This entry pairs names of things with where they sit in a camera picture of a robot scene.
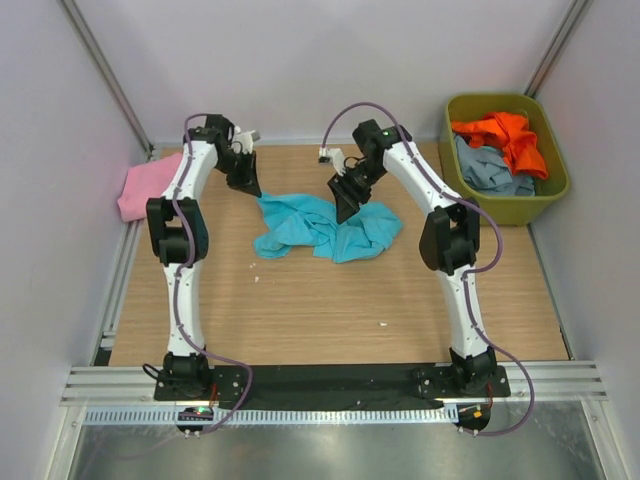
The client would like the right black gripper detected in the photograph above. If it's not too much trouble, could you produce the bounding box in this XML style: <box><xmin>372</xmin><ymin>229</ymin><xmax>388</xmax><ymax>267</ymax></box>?
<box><xmin>329</xmin><ymin>160</ymin><xmax>388</xmax><ymax>224</ymax></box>

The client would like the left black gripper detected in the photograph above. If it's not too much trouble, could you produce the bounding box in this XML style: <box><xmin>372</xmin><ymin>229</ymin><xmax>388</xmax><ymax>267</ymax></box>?
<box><xmin>215</xmin><ymin>150</ymin><xmax>263</xmax><ymax>198</ymax></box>

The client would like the cyan t shirt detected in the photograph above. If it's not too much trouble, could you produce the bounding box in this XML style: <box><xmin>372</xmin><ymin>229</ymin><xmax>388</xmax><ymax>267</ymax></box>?
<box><xmin>253</xmin><ymin>193</ymin><xmax>404</xmax><ymax>264</ymax></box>

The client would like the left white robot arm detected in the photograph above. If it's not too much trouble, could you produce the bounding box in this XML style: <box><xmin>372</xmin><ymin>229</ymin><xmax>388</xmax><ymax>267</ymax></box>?
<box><xmin>146</xmin><ymin>113</ymin><xmax>262</xmax><ymax>401</ymax></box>

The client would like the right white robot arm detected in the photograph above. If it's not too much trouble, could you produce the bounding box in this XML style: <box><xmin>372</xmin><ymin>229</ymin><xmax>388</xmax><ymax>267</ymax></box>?
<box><xmin>319</xmin><ymin>120</ymin><xmax>497</xmax><ymax>396</ymax></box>

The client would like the pink folded t shirt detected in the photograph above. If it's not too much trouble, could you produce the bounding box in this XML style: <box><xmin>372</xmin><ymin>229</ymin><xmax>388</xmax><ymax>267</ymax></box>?
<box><xmin>117</xmin><ymin>153</ymin><xmax>182</xmax><ymax>223</ymax></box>

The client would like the grey blue t shirt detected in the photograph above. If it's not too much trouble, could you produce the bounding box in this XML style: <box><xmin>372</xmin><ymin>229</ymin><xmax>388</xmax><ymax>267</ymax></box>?
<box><xmin>454</xmin><ymin>135</ymin><xmax>535</xmax><ymax>197</ymax></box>

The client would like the olive green plastic bin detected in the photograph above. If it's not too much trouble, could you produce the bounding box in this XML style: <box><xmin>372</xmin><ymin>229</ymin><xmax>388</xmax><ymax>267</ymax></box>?
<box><xmin>439</xmin><ymin>93</ymin><xmax>569</xmax><ymax>226</ymax></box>

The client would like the orange t shirt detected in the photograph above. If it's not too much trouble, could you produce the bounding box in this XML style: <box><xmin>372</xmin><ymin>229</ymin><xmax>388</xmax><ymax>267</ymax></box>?
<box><xmin>451</xmin><ymin>112</ymin><xmax>549</xmax><ymax>180</ymax></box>

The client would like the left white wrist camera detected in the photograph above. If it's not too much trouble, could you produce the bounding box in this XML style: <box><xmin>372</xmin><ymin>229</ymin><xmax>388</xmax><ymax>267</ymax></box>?
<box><xmin>231</xmin><ymin>126</ymin><xmax>261</xmax><ymax>154</ymax></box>

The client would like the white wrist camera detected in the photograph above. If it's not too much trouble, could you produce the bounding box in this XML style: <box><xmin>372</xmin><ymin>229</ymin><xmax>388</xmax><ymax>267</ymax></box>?
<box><xmin>318</xmin><ymin>146</ymin><xmax>346</xmax><ymax>176</ymax></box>
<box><xmin>231</xmin><ymin>126</ymin><xmax>261</xmax><ymax>154</ymax></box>

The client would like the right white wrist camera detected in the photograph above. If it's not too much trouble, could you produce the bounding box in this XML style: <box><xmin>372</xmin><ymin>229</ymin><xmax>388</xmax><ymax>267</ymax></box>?
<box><xmin>318</xmin><ymin>146</ymin><xmax>346</xmax><ymax>176</ymax></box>

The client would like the left aluminium corner post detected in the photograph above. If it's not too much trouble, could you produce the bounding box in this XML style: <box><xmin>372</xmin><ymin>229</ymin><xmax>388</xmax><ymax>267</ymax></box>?
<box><xmin>57</xmin><ymin>0</ymin><xmax>154</xmax><ymax>160</ymax></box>

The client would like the aluminium corner post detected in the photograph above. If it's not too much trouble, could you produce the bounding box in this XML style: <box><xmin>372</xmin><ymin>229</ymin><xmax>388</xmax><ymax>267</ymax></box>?
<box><xmin>524</xmin><ymin>0</ymin><xmax>594</xmax><ymax>98</ymax></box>
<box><xmin>57</xmin><ymin>0</ymin><xmax>154</xmax><ymax>160</ymax></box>

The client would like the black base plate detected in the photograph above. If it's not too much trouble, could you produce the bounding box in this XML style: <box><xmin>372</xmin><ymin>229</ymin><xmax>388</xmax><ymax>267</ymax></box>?
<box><xmin>142</xmin><ymin>363</ymin><xmax>511</xmax><ymax>412</ymax></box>

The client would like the white slotted cable duct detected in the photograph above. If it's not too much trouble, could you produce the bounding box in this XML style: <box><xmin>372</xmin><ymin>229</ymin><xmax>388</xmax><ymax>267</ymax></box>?
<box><xmin>83</xmin><ymin>404</ymin><xmax>458</xmax><ymax>426</ymax></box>

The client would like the aluminium front rail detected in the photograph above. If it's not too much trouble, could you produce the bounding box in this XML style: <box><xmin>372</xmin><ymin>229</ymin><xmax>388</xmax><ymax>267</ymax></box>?
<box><xmin>61</xmin><ymin>361</ymin><xmax>607</xmax><ymax>405</ymax></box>

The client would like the right aluminium corner post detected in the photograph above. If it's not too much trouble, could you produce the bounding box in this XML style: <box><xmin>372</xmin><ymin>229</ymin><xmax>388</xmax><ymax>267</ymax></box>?
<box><xmin>524</xmin><ymin>0</ymin><xmax>594</xmax><ymax>98</ymax></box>

